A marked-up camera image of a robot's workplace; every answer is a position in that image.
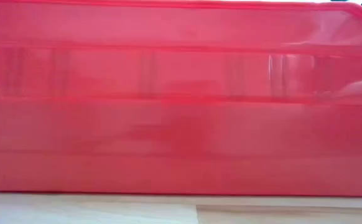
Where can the red plastic storage bin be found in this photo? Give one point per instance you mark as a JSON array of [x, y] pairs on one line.
[[181, 109]]

